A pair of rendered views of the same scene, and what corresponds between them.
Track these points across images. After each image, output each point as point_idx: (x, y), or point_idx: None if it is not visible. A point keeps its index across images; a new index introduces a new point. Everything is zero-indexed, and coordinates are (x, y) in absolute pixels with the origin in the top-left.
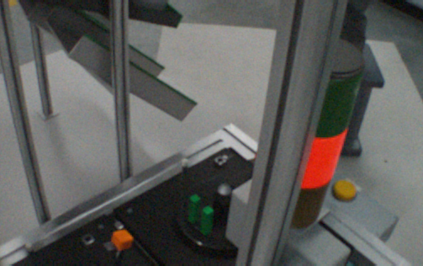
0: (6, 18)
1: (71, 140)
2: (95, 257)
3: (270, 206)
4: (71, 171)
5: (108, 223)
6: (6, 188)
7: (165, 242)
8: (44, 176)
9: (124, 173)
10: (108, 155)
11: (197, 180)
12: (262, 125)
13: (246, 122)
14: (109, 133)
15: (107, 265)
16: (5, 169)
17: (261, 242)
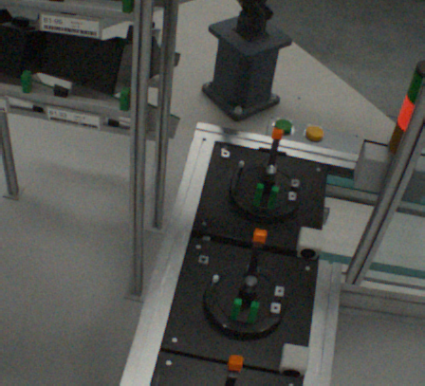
0: (146, 113)
1: (60, 204)
2: (217, 268)
3: (416, 152)
4: (88, 229)
5: (200, 241)
6: (51, 274)
7: (249, 230)
8: (71, 246)
9: (161, 201)
10: (103, 198)
11: (223, 176)
12: (417, 115)
13: (177, 116)
14: (84, 180)
15: (249, 263)
16: (32, 261)
17: (408, 173)
